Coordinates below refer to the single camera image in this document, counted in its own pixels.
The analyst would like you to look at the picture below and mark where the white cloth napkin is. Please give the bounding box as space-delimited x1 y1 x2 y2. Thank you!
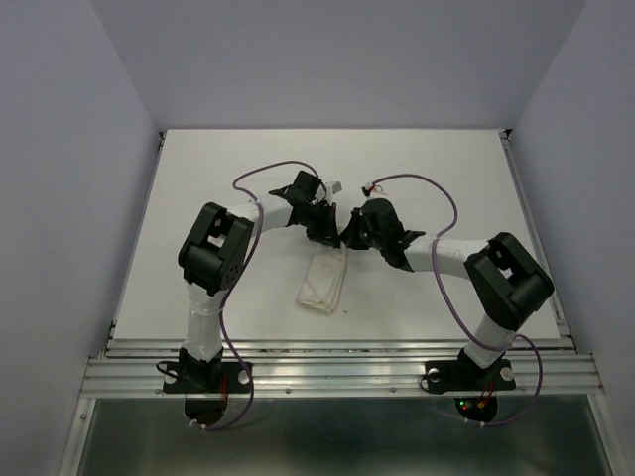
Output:
296 244 347 314

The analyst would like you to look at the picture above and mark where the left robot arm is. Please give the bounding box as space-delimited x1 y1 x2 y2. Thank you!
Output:
159 171 346 394

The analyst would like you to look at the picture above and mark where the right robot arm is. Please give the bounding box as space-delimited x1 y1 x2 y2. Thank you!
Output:
340 198 555 395

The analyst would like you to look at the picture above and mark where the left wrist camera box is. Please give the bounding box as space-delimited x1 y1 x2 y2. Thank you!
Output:
317 181 342 203

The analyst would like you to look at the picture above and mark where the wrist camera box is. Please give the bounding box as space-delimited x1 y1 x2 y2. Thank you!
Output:
317 181 342 203
361 182 387 200

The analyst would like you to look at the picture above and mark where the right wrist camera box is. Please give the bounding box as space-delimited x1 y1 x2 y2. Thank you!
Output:
361 182 387 200

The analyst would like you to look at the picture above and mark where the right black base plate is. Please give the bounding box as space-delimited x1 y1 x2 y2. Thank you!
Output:
419 359 516 395

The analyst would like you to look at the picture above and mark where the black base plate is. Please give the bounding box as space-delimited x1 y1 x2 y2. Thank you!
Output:
156 361 250 395
419 359 516 395

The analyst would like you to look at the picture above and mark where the aluminium right side rail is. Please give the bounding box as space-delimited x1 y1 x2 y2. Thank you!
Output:
496 129 577 351

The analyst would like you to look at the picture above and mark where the aluminium rail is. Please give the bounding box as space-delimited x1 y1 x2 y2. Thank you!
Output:
496 129 577 351
80 338 604 399

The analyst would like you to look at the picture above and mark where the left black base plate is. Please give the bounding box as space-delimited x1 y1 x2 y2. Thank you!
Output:
156 361 250 395

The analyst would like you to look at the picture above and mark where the aluminium front rail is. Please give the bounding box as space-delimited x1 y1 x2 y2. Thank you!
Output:
80 338 604 399

